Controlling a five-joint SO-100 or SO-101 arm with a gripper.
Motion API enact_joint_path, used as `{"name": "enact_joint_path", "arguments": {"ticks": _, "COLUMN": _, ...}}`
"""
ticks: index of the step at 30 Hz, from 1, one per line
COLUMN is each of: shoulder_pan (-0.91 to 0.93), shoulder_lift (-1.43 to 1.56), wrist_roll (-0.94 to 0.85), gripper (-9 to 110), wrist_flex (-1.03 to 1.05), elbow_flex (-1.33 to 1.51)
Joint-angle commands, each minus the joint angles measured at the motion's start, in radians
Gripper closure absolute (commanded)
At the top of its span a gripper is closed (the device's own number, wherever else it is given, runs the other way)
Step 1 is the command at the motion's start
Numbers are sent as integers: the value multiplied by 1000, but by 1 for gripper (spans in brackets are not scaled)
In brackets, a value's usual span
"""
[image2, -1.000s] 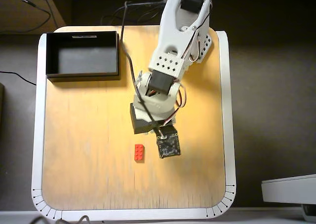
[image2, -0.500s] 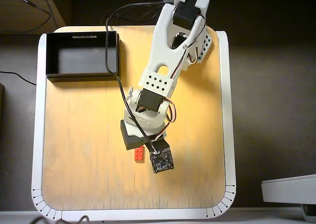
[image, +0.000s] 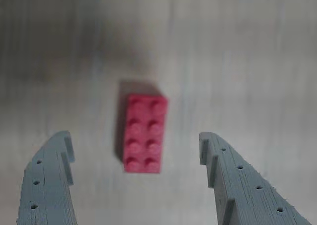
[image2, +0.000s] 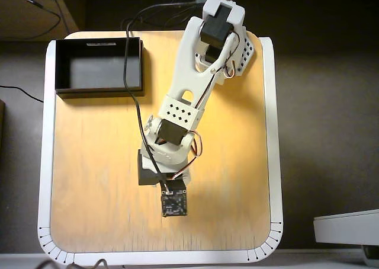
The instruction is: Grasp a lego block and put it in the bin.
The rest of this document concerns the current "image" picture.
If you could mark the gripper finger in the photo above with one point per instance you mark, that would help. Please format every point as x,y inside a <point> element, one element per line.
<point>44,185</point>
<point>242,192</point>

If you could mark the red lego block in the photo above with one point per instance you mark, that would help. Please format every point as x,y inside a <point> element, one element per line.
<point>144,133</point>

